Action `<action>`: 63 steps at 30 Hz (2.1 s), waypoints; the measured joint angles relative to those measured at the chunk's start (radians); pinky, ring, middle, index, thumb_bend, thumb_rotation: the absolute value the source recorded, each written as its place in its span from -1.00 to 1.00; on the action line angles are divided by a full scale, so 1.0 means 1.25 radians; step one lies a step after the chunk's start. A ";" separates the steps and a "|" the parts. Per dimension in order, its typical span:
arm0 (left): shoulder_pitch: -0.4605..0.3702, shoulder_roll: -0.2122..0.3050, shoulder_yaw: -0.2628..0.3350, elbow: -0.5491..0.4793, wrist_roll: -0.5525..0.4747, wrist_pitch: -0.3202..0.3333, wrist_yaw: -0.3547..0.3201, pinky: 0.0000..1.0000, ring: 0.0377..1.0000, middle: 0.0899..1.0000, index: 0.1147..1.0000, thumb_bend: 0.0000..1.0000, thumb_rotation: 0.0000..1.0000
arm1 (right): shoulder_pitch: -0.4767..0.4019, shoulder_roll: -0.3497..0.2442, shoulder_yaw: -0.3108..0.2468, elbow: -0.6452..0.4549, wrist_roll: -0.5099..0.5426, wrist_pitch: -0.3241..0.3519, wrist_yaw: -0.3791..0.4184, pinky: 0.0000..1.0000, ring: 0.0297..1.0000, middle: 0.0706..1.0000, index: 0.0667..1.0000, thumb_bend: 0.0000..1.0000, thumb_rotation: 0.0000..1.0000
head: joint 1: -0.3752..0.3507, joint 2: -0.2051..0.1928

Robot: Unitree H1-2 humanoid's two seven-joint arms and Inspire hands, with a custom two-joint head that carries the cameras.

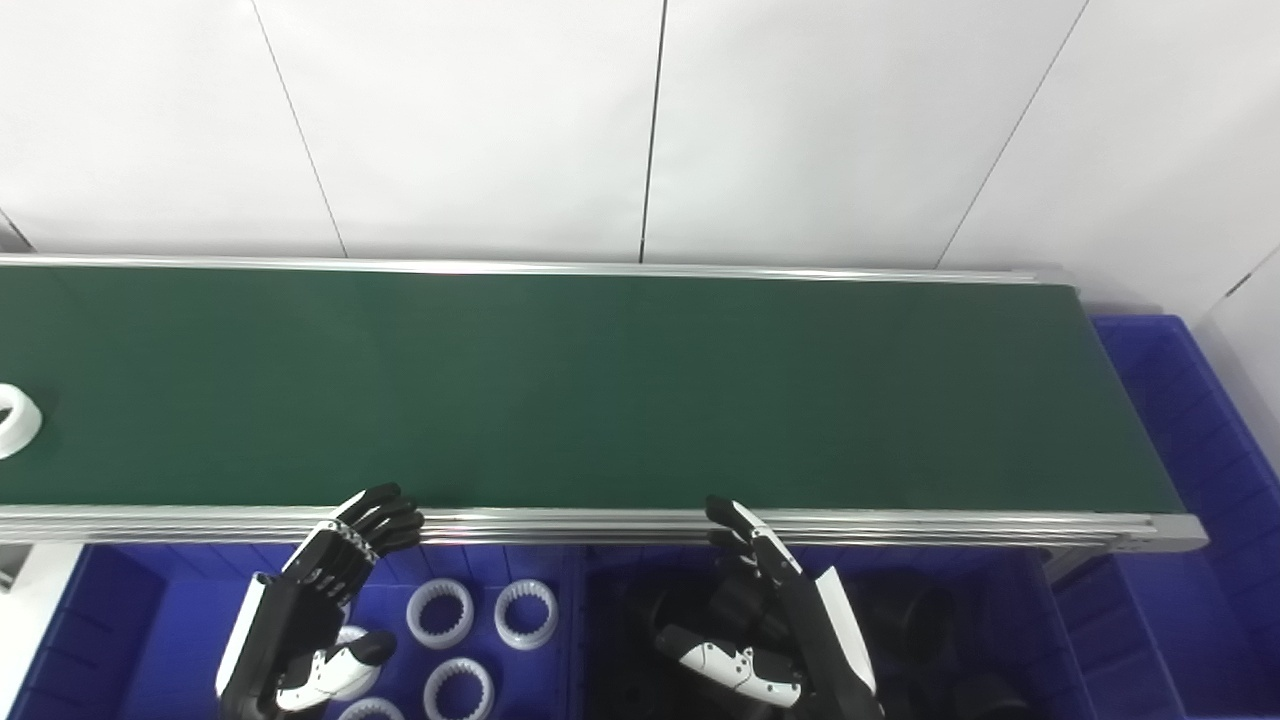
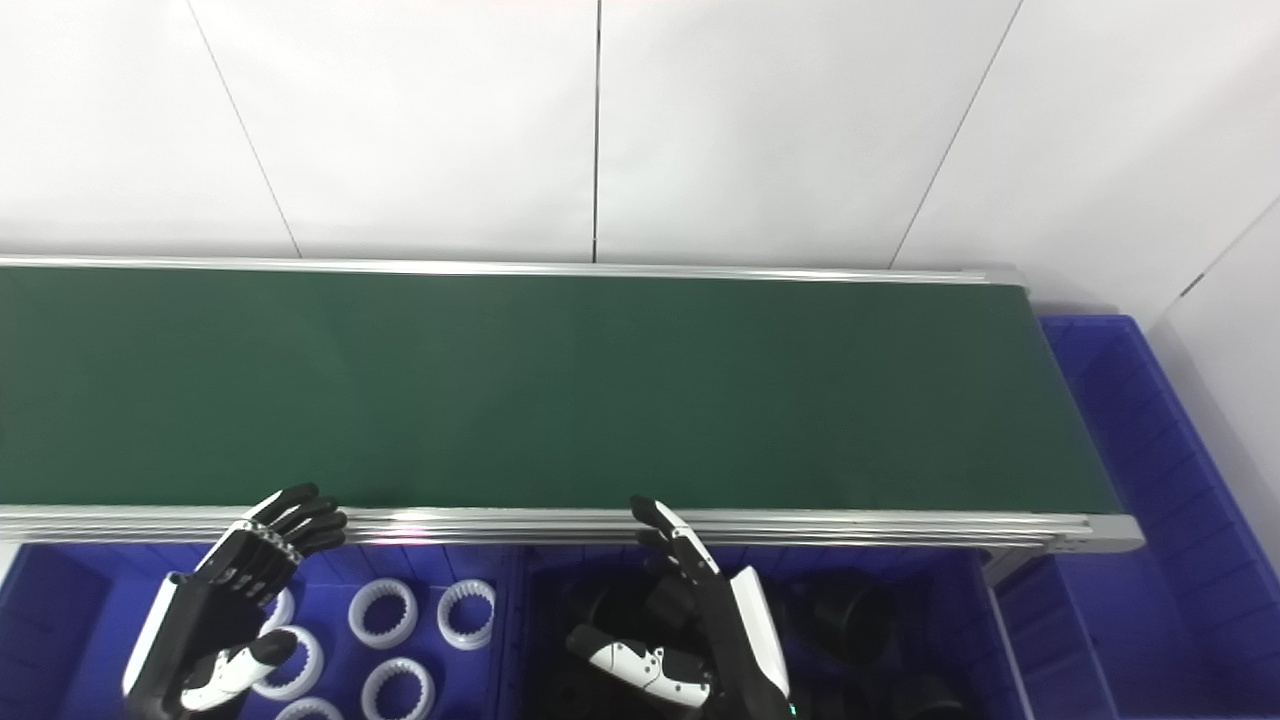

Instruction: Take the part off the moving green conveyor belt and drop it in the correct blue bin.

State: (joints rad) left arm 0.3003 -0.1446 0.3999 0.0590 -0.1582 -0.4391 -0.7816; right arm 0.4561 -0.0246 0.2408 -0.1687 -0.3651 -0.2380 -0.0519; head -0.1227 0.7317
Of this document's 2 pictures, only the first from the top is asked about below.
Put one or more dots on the black cylindrical plastic part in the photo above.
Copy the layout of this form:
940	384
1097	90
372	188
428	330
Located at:
905	615
745	605
665	605
985	697

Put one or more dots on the blue bin with black parts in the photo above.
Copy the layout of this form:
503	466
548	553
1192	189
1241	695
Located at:
1010	610

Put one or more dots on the green conveyor belt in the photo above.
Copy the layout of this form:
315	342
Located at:
600	390
600	525

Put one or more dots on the large empty blue bin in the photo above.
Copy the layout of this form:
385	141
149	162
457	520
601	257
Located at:
1180	420

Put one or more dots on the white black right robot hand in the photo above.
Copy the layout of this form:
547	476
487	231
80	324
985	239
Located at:
815	640

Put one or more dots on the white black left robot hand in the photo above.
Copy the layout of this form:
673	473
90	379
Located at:
285	620

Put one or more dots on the blue bin with white rings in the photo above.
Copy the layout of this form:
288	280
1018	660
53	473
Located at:
150	640

